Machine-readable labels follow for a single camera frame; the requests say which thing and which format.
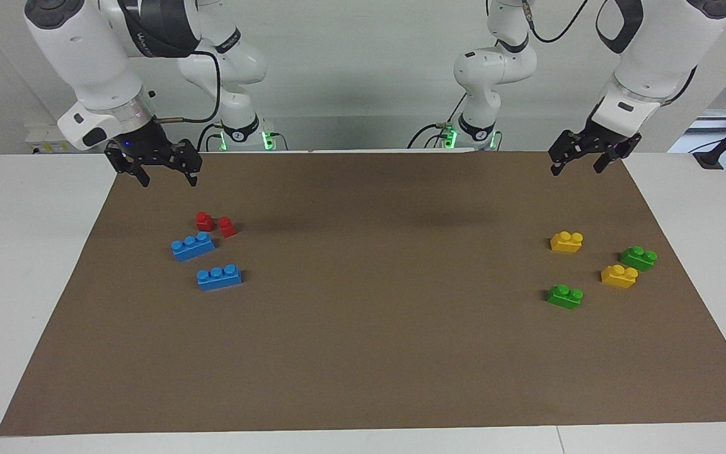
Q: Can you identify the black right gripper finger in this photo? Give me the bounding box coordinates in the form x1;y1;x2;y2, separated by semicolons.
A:
172;139;204;188
104;143;151;189

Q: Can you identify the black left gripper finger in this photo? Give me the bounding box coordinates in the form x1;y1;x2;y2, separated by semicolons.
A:
592;135;643;175
548;130;582;177

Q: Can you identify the blue three-stud block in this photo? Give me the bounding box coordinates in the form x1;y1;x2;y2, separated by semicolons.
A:
171;231;217;262
197;264;243;292

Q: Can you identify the green two-stud block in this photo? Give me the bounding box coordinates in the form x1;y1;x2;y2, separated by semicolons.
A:
547;284;584;310
619;246;659;272

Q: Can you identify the yellow two-stud block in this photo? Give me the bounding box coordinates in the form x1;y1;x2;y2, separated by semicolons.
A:
601;264;639;289
550;231;584;254

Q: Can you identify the white power strip box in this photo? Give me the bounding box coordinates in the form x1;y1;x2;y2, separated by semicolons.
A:
25;123;69;154

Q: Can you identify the brown table mat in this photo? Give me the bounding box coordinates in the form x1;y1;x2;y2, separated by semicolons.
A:
0;149;726;437

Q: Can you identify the black base cable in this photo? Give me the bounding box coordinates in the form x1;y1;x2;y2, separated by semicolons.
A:
197;123;225;153
407;122;458;151

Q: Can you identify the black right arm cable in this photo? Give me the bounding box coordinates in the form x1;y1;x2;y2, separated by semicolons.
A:
152;50;222;124

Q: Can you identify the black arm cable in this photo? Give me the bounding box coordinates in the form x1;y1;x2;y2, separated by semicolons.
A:
522;0;591;44
152;50;222;124

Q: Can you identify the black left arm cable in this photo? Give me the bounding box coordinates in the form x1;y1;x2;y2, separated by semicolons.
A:
522;0;591;44

